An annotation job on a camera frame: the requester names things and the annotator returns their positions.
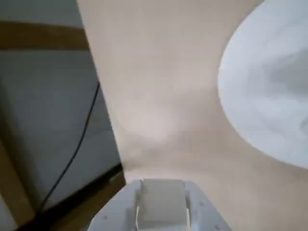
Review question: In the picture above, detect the white cube block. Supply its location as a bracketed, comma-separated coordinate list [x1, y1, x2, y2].
[136, 178, 191, 231]

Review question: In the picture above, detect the light wooden frame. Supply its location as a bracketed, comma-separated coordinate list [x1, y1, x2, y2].
[0, 21, 90, 228]

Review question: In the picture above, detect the black bar with print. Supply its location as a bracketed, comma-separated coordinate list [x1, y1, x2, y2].
[16, 163, 127, 231]

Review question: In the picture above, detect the white paper plate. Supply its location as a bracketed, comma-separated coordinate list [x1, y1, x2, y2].
[218, 0, 308, 169]

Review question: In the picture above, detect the thin black cable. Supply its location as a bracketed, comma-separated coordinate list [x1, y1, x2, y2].
[39, 81, 101, 212]

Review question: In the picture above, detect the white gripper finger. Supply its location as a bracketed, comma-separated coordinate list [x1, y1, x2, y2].
[90, 179, 142, 231]
[184, 180, 232, 231]

